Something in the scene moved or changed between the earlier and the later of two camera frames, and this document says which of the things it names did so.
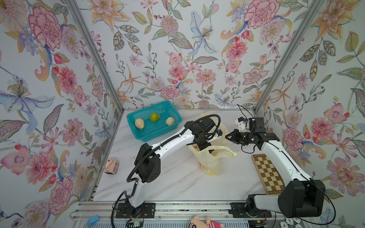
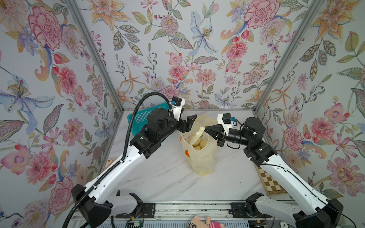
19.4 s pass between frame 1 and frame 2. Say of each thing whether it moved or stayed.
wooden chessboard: stayed
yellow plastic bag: moved
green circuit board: stayed
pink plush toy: stayed
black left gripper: moved
